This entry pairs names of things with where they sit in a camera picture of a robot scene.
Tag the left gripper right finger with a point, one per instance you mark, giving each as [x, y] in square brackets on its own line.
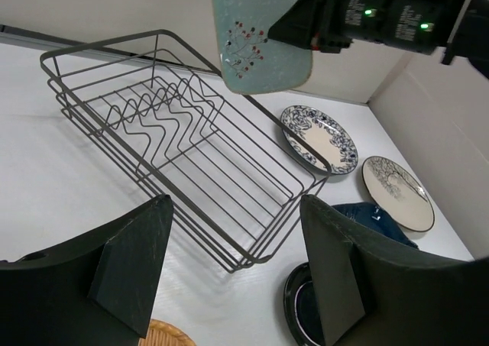
[372, 290]

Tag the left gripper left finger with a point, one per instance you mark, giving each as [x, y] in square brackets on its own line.
[97, 288]

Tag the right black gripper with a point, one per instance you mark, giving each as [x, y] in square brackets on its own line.
[311, 24]

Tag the light green rectangular plate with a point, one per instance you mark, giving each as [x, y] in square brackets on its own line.
[252, 63]

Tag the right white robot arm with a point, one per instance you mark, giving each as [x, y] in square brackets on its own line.
[419, 26]

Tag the glossy black round plate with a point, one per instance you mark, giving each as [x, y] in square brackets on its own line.
[300, 307]

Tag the round woven bamboo plate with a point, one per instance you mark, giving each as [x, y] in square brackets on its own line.
[163, 333]

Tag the dark blue leaf plate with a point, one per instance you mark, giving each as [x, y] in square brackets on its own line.
[374, 217]

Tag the cream tree pattern plate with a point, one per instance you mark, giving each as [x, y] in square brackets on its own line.
[398, 193]

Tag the blue floral round plate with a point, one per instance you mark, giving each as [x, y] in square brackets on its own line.
[325, 135]

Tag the grey wire dish rack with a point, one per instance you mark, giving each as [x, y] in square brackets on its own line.
[157, 108]

